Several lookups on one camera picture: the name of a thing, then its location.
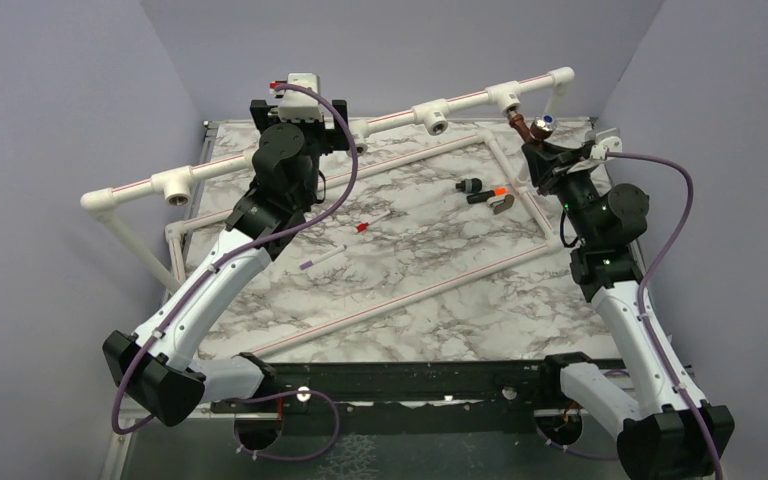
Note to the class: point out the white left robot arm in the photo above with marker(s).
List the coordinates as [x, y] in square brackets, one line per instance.
[154, 368]

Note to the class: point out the red capped white pen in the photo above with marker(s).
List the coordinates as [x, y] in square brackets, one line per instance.
[365, 225]

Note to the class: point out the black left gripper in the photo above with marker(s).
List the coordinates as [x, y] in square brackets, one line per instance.
[333, 140]

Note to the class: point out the black faucet with orange handle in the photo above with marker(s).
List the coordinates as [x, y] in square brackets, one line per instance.
[499, 199]

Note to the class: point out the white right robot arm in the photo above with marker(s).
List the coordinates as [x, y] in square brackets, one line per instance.
[666, 427]

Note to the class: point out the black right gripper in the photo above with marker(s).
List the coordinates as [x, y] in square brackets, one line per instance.
[543, 157]

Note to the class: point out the brown water faucet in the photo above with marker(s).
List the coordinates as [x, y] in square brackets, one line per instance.
[532, 131]

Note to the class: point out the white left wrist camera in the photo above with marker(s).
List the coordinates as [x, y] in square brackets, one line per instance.
[294, 106]

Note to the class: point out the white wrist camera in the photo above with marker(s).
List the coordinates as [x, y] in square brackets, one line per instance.
[604, 142]
[294, 106]

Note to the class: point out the purple capped white pen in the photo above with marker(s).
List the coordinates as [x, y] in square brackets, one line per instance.
[321, 258]

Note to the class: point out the black front mounting rail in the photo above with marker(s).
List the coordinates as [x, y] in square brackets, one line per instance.
[395, 398]

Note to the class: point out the white PVC pipe frame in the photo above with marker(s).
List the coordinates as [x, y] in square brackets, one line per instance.
[176, 184]

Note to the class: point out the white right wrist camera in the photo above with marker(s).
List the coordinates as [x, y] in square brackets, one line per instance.
[604, 142]

